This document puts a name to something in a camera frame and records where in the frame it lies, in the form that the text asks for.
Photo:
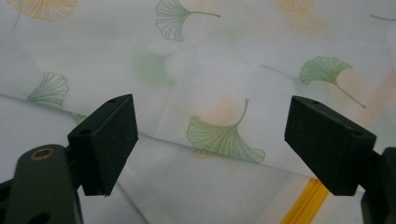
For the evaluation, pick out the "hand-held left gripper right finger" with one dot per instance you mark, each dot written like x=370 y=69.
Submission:
x=330 y=146

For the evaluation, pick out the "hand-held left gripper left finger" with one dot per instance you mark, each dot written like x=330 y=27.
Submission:
x=102 y=146

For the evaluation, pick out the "white leaf-print cloth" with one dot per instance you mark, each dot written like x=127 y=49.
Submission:
x=218 y=62

